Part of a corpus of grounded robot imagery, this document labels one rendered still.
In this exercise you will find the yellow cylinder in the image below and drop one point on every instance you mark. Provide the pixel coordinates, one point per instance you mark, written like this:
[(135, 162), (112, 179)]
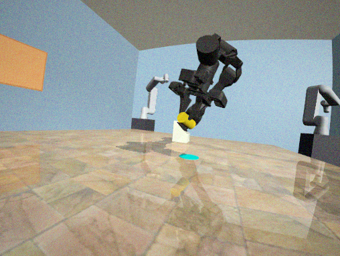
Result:
[(183, 119)]

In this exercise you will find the cyan circle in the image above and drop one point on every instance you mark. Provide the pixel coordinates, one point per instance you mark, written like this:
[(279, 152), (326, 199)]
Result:
[(189, 156)]

